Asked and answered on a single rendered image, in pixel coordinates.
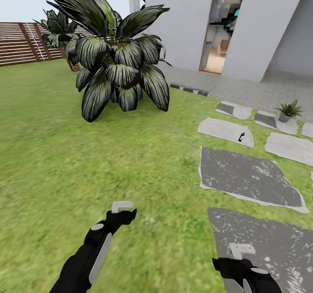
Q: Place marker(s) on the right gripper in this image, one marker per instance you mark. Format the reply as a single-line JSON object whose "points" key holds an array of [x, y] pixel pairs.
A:
{"points": [[228, 267]]}

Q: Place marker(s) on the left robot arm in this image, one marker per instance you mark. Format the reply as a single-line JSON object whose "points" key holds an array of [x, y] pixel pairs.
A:
{"points": [[81, 269]]}

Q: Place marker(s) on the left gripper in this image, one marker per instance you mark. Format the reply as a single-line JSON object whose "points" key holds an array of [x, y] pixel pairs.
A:
{"points": [[123, 217]]}

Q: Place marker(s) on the pot plant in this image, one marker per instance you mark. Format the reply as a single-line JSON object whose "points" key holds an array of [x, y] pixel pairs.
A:
{"points": [[289, 111]]}

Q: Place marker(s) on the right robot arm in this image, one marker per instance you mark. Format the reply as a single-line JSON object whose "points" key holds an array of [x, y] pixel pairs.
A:
{"points": [[251, 278]]}

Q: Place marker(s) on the fixed window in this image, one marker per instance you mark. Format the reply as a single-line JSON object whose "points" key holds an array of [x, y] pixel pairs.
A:
{"points": [[223, 16]]}

